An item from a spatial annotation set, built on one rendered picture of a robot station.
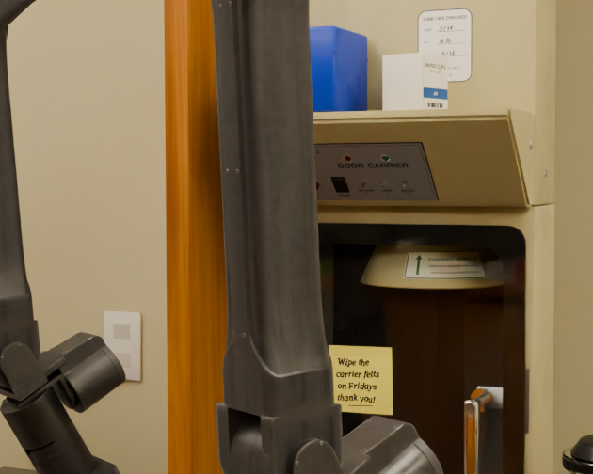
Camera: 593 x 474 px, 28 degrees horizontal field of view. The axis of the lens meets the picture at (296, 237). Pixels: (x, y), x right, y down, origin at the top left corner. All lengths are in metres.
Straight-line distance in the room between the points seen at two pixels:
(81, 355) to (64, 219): 0.81
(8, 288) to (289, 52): 0.53
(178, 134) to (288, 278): 0.59
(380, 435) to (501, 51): 0.57
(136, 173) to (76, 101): 0.17
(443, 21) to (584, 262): 0.53
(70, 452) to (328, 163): 0.41
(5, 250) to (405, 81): 0.44
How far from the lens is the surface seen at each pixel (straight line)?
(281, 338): 0.76
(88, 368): 1.26
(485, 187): 1.25
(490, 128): 1.19
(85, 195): 2.03
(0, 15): 0.67
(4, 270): 1.21
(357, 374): 1.35
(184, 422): 1.36
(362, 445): 0.84
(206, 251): 1.37
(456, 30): 1.32
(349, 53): 1.28
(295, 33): 0.77
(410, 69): 1.24
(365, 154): 1.25
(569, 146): 1.72
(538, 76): 1.31
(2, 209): 1.21
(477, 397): 1.29
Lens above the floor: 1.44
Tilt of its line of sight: 3 degrees down
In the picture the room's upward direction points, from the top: straight up
